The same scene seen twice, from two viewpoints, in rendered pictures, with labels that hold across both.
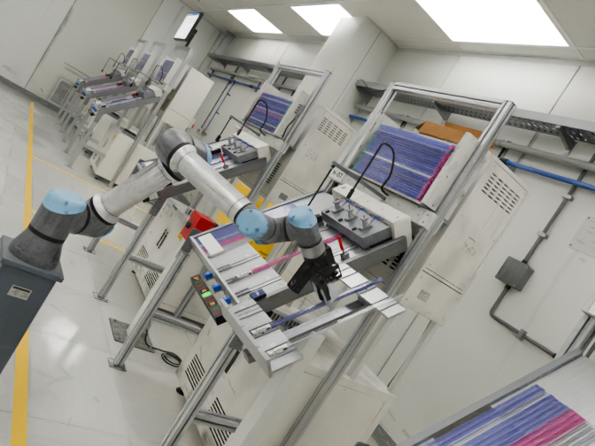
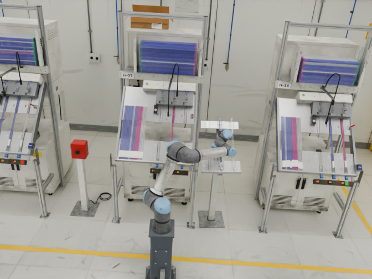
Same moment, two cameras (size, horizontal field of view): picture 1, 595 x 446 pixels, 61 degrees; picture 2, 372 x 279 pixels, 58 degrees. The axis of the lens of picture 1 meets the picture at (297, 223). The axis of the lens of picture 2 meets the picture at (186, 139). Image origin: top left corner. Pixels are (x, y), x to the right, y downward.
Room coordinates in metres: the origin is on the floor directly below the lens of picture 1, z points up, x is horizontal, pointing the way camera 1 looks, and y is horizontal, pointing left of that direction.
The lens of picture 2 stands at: (0.39, 2.18, 2.28)
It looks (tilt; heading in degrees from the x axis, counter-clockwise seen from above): 27 degrees down; 304
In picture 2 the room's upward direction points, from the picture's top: 3 degrees clockwise
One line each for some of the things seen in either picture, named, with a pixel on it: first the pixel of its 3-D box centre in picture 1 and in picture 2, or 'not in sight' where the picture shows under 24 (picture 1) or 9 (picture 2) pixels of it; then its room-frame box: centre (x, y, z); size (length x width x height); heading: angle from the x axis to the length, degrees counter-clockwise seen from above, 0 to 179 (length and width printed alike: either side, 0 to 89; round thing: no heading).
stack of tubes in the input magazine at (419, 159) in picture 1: (405, 164); (168, 57); (2.26, -0.27, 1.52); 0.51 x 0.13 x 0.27; 33
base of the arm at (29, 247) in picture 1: (41, 242); (161, 222); (1.57, 0.65, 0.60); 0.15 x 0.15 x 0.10
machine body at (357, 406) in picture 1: (275, 388); (160, 164); (2.38, -0.34, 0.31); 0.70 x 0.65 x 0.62; 33
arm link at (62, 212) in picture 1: (61, 212); (161, 208); (1.58, 0.65, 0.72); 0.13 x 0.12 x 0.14; 160
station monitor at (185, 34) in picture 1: (190, 30); not in sight; (6.23, 2.36, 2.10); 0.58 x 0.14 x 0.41; 33
